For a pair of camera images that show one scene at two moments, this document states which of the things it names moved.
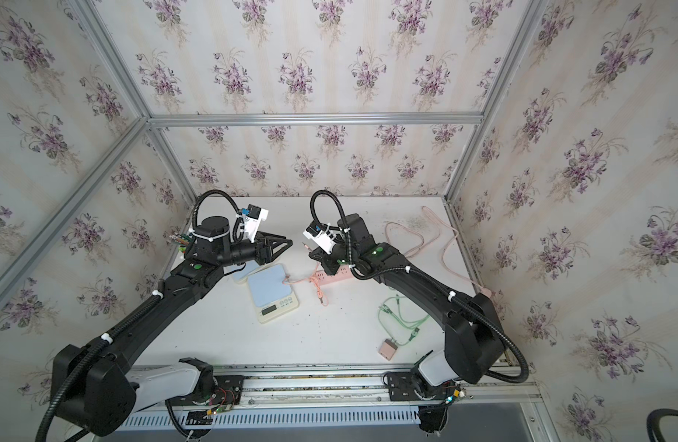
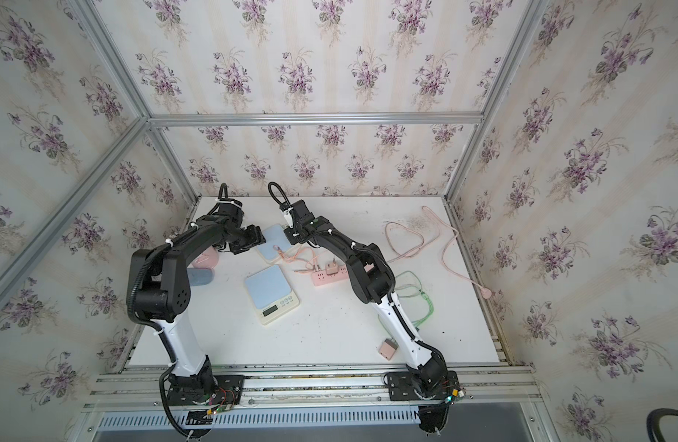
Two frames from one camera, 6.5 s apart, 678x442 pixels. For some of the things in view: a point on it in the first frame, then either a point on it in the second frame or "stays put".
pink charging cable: [322, 298] → [277, 249]
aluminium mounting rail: [367, 387] stays put
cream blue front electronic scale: [271, 296] stays put
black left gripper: [263, 247] → [256, 237]
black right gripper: [325, 261] → [290, 237]
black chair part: [653, 420] stays put
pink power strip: [344, 273] stays put
